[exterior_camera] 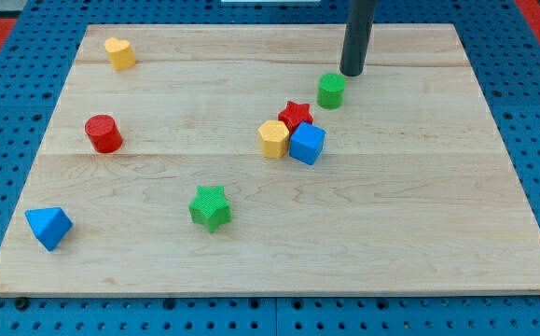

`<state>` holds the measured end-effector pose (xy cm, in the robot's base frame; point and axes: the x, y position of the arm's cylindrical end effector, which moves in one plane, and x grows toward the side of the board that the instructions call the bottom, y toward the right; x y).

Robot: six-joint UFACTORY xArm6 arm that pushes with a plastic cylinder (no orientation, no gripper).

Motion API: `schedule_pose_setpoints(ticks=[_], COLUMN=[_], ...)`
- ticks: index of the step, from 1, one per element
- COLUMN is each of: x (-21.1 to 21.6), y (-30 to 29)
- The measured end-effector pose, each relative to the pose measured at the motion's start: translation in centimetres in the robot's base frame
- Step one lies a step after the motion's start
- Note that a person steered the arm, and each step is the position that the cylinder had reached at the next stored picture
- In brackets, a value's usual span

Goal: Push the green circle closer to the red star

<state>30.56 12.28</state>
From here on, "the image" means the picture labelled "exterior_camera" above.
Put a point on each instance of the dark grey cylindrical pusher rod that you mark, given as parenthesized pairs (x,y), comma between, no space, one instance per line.
(357,34)

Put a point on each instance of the green cylinder block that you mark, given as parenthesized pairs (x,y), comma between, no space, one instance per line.
(331,87)

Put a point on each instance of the red star block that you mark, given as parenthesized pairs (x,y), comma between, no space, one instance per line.
(294,114)

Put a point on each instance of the green star block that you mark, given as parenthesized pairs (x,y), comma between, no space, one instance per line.
(210,207)

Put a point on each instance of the blue cube block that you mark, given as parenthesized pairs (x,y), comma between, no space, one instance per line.
(306,143)

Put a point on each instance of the yellow hexagon block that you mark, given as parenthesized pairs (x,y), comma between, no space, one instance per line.
(273,137)

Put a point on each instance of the light wooden board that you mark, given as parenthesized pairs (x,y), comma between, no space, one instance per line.
(413,194)

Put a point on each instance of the yellow heart block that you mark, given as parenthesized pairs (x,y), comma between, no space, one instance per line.
(120,53)

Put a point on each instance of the red cylinder block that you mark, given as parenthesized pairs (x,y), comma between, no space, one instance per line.
(103,133)

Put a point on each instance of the blue triangle block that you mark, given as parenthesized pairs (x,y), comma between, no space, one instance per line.
(48,225)

